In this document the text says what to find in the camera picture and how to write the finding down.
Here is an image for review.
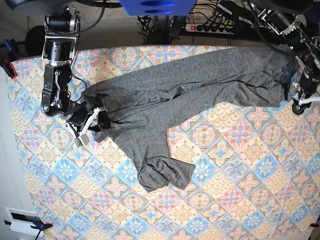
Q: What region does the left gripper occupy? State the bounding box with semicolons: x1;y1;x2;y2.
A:
289;77;320;115

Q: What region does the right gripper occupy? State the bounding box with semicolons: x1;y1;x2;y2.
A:
64;101;110;148

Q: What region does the grey t-shirt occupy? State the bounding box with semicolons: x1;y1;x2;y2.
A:
84;47;297;192

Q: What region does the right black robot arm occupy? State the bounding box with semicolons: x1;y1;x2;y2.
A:
41;8;111;147

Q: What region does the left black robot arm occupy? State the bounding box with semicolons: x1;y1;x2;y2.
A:
246;0;320;115

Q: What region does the patterned colourful tablecloth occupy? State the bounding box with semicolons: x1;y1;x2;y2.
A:
6;57;320;240

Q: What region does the black round stool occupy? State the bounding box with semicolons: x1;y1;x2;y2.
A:
24;25;46;56

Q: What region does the red blue table clamp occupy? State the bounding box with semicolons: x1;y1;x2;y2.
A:
0;39;21;80

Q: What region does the black power strip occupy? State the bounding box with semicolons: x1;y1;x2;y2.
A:
184;23;234;36

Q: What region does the orange blue corner clamp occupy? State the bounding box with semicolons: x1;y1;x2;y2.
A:
4;219;53;240

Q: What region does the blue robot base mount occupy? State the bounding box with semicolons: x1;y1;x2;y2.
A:
118;0;197;17

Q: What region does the white wall outlet box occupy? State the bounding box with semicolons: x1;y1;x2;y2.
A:
5;207;42;239

